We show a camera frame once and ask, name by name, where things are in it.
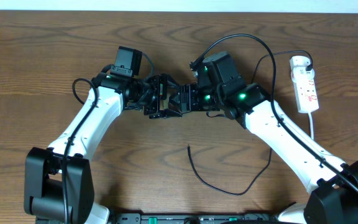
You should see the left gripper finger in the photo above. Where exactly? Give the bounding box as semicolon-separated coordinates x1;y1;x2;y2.
158;109;182;119
166;74;180;89

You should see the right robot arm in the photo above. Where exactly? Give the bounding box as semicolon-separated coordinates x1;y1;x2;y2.
170;83;358;223

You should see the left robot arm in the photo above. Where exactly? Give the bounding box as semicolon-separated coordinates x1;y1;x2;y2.
24;72;180;223

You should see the white USB charger plug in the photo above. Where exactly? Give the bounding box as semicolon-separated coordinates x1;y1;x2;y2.
290;55;311;70

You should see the white power strip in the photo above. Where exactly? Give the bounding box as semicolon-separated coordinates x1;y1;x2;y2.
291;66;319;113

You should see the black USB charging cable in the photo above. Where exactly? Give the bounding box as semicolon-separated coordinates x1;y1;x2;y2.
187;50;314;197

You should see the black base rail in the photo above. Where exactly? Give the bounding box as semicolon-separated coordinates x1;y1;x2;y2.
108;213;278;224

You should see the white power strip cord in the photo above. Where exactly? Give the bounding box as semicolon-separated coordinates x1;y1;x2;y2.
308;112;315;141

